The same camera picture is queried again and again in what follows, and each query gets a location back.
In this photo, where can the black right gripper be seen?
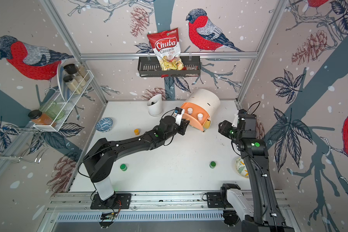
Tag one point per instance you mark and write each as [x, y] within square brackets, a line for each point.
[223, 129]

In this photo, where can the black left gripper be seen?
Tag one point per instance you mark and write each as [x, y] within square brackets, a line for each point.
[183, 127]

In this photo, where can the yellow drawer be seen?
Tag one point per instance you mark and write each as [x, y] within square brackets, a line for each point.
[207, 124]

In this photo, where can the pink top drawer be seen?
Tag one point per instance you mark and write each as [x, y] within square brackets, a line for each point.
[194, 122]

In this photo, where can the round white drawer cabinet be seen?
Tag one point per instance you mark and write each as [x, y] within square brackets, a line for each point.
[205, 99]

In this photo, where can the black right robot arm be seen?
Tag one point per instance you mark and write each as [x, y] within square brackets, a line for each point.
[264, 214]

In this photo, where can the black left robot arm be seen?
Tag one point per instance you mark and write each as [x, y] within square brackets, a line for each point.
[101, 157]

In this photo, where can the green paint can right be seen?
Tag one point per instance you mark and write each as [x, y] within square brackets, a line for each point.
[212, 164]

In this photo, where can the green paint can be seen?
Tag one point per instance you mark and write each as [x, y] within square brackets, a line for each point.
[212, 164]
[123, 167]

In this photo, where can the green paint can left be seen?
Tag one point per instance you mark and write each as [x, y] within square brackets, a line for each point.
[123, 167]

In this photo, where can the white utensil holder cup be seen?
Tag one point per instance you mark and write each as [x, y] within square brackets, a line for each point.
[155, 107]

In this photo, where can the floral patterned plate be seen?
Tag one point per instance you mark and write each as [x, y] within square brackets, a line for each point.
[241, 167]

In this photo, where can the blue patterned bowl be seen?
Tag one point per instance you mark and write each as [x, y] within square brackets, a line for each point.
[104, 125]

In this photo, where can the red Chuba chips bag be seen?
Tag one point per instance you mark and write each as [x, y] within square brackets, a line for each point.
[167, 49]

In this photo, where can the black lid spice jar lower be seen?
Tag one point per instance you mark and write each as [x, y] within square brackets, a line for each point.
[72, 85]

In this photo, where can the black lid spice jar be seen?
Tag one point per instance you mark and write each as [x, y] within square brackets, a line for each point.
[72, 85]
[72, 71]

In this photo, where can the black lid spice jar upper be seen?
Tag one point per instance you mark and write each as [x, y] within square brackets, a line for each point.
[72, 71]

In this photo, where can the white plate on shelf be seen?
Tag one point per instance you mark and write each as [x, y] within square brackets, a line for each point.
[61, 73]

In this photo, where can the green glass cup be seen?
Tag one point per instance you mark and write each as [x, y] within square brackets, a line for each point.
[53, 110]

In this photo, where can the orange sauce jar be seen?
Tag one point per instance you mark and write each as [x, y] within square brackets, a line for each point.
[40, 118]

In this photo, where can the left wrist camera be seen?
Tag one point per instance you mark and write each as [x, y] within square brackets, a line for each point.
[179, 112]

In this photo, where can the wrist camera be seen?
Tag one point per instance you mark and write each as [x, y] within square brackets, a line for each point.
[245, 121]
[179, 112]

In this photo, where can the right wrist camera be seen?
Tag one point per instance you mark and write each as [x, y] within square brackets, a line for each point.
[245, 121]

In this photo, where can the black wire wall basket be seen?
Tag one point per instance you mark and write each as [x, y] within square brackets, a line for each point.
[150, 67]

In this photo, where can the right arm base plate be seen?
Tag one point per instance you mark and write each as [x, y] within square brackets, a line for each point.
[214, 200]

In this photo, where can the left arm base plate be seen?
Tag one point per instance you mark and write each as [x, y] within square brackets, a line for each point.
[116, 202]

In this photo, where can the white wire wall shelf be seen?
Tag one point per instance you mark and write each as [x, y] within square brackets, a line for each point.
[68, 106]

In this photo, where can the metal wire hook rack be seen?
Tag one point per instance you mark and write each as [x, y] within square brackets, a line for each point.
[22, 144]

